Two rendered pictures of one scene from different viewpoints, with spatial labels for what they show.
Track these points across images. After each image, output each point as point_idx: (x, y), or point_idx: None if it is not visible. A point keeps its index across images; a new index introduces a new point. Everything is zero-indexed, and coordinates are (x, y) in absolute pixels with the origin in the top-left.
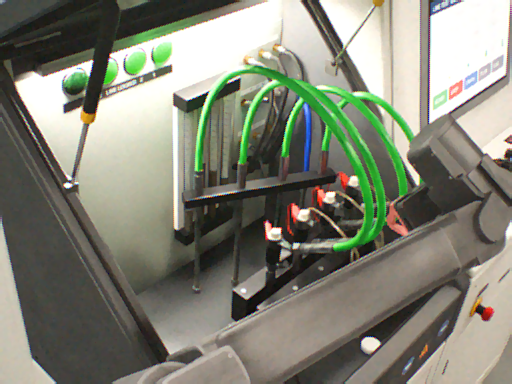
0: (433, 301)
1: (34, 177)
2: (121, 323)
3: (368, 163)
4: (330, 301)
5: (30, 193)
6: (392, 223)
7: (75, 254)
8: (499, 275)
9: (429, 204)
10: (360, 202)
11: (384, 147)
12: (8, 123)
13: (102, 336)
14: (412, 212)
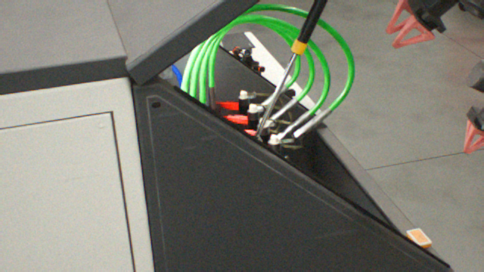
0: (328, 140)
1: (240, 148)
2: (345, 211)
3: (312, 44)
4: None
5: (228, 172)
6: (399, 42)
7: (292, 187)
8: None
9: (434, 6)
10: None
11: (239, 63)
12: (204, 115)
13: (317, 249)
14: (432, 15)
